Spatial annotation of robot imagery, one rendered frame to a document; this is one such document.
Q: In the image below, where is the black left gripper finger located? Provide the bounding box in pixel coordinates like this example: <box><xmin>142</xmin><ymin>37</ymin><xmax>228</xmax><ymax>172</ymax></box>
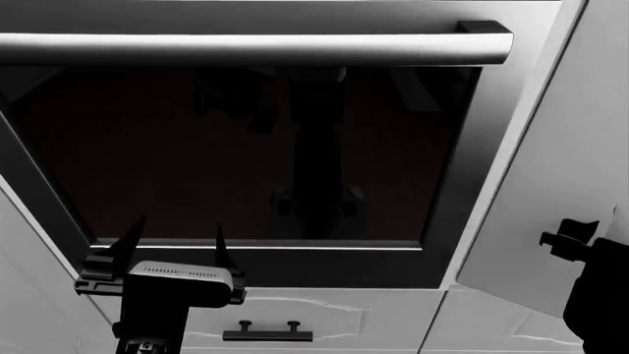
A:
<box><xmin>214</xmin><ymin>223</ymin><xmax>246</xmax><ymax>287</ymax></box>
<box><xmin>80</xmin><ymin>213</ymin><xmax>147</xmax><ymax>280</ymax></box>

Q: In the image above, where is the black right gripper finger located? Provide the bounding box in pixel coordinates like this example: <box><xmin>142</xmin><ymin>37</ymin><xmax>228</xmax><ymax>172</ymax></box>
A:
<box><xmin>558</xmin><ymin>218</ymin><xmax>601</xmax><ymax>245</ymax></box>
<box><xmin>539</xmin><ymin>230</ymin><xmax>594</xmax><ymax>263</ymax></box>

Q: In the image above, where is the white cabinet door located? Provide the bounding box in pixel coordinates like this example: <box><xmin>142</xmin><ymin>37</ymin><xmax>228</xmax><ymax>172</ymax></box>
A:
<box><xmin>454</xmin><ymin>0</ymin><xmax>629</xmax><ymax>321</ymax></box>
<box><xmin>420</xmin><ymin>283</ymin><xmax>589</xmax><ymax>354</ymax></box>

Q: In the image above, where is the white cabinet door panel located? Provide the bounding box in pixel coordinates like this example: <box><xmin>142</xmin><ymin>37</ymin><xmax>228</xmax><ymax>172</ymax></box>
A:
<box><xmin>0</xmin><ymin>183</ymin><xmax>120</xmax><ymax>354</ymax></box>

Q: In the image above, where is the stainless oven door with glass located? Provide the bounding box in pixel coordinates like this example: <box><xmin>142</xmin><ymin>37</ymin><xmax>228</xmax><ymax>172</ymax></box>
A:
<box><xmin>0</xmin><ymin>0</ymin><xmax>564</xmax><ymax>291</ymax></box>

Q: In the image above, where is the white drawer front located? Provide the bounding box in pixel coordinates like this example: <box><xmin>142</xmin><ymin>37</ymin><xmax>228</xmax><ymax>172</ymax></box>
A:
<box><xmin>90</xmin><ymin>286</ymin><xmax>446</xmax><ymax>354</ymax></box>

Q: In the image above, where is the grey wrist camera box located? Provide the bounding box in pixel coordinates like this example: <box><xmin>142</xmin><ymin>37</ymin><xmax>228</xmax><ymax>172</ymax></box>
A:
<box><xmin>126</xmin><ymin>260</ymin><xmax>236</xmax><ymax>310</ymax></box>

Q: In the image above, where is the black drawer bar handle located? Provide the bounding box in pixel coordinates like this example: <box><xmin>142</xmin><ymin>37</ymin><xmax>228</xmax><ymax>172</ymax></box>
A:
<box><xmin>222</xmin><ymin>320</ymin><xmax>315</xmax><ymax>342</ymax></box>

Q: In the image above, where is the silver oven handle bar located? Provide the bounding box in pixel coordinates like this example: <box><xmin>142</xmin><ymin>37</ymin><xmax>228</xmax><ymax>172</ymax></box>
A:
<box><xmin>0</xmin><ymin>21</ymin><xmax>516</xmax><ymax>69</ymax></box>

